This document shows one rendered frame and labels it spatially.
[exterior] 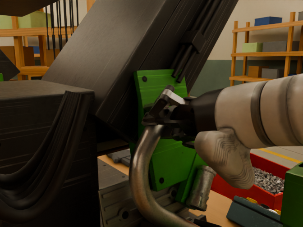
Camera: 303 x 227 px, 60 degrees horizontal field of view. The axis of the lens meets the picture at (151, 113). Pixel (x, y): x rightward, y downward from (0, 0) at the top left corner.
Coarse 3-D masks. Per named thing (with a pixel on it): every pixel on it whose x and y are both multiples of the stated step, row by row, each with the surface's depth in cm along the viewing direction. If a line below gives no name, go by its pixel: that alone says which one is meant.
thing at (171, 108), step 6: (168, 108) 39; (174, 108) 38; (168, 114) 38; (156, 120) 39; (162, 120) 38; (168, 120) 37; (174, 120) 36; (180, 120) 35; (186, 120) 35; (168, 126) 37; (174, 126) 37; (180, 126) 36; (186, 126) 34
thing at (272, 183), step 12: (252, 156) 104; (264, 168) 100; (276, 168) 95; (288, 168) 91; (216, 180) 95; (264, 180) 90; (276, 180) 91; (216, 192) 95; (228, 192) 90; (240, 192) 84; (252, 192) 80; (264, 192) 75; (276, 192) 84; (276, 204) 74
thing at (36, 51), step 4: (24, 36) 771; (32, 36) 776; (36, 36) 781; (56, 36) 809; (64, 36) 821; (68, 36) 826; (24, 40) 808; (24, 44) 810; (36, 48) 793; (36, 52) 795; (36, 56) 790; (28, 76) 789; (32, 76) 795; (36, 76) 800
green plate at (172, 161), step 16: (144, 80) 45; (160, 80) 47; (144, 96) 45; (144, 112) 44; (160, 144) 46; (176, 144) 48; (160, 160) 46; (176, 160) 48; (192, 160) 50; (160, 176) 45; (176, 176) 48
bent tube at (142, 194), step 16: (144, 128) 42; (160, 128) 42; (144, 144) 40; (144, 160) 39; (144, 176) 39; (144, 192) 39; (144, 208) 39; (160, 208) 40; (160, 224) 40; (176, 224) 42; (192, 224) 44
